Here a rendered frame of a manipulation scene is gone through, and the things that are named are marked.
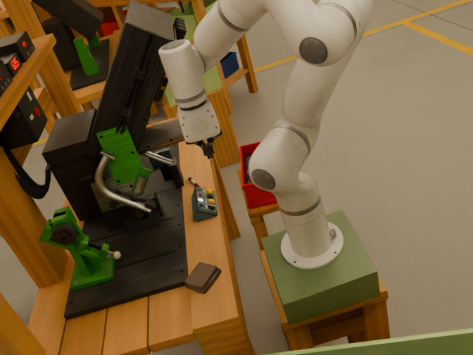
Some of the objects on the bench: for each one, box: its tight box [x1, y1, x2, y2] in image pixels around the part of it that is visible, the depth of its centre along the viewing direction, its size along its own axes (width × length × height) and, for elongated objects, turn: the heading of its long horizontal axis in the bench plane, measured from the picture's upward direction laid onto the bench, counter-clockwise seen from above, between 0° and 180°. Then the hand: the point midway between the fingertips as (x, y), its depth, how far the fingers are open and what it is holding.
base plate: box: [63, 143, 188, 320], centre depth 199 cm, size 42×110×2 cm, turn 28°
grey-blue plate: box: [149, 149, 174, 181], centre depth 202 cm, size 10×2×14 cm, turn 118°
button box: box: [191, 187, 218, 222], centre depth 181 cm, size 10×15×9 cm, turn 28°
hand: (208, 150), depth 134 cm, fingers closed
